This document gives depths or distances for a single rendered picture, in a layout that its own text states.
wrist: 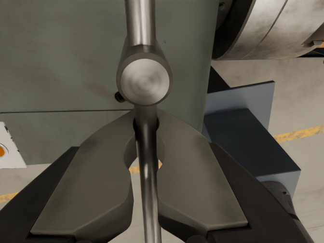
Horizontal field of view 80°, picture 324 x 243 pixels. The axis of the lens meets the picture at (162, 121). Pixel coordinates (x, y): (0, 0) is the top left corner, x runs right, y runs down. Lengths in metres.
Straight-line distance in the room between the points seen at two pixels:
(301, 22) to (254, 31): 0.05
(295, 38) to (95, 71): 0.25
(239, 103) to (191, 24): 0.69
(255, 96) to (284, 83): 1.02
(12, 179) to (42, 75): 2.42
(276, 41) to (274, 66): 1.48
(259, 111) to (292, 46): 0.62
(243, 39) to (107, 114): 0.19
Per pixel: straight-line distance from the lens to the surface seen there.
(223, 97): 0.84
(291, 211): 0.64
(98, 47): 0.21
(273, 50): 0.33
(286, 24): 0.29
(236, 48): 0.30
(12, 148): 0.32
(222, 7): 0.31
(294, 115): 2.13
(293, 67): 1.88
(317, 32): 0.34
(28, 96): 0.26
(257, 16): 0.27
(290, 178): 0.67
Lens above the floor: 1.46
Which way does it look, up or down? 57 degrees down
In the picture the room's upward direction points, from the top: 175 degrees clockwise
